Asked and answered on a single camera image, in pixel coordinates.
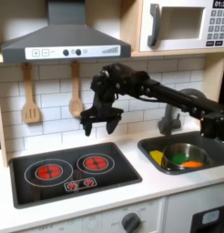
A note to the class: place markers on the wooden spoon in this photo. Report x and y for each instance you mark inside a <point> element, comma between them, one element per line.
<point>76,106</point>

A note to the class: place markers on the white cabinet door black window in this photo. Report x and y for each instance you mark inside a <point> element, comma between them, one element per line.
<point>183,212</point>

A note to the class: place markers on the dark grey sink basin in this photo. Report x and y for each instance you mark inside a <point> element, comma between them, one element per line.
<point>147,145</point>

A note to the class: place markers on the yellow toy block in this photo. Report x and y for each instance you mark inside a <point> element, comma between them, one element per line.
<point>156,156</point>

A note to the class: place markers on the steel pot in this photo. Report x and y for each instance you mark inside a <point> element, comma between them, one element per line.
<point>201,153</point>

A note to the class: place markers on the black toy stove top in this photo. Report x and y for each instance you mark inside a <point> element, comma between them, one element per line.
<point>117,176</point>

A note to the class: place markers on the wooden slotted spatula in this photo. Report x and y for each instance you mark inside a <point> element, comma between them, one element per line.
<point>30,113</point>

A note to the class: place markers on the green toy block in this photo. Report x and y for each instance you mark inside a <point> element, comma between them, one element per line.
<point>178,158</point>

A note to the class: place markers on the white toy microwave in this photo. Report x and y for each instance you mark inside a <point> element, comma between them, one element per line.
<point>180,45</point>

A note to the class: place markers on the dark grey tap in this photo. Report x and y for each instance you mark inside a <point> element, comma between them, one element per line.
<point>170,121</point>

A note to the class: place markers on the white oven control panel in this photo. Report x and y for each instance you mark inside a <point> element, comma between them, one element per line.
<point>95,223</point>

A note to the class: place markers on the grey oven knob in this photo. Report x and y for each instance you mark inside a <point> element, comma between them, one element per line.
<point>130,223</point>

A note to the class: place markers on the orange toy vegetable green tip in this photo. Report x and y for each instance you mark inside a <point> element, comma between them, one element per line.
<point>192,164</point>

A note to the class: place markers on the grey extractor hood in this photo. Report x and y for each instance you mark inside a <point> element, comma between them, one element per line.
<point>65,39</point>

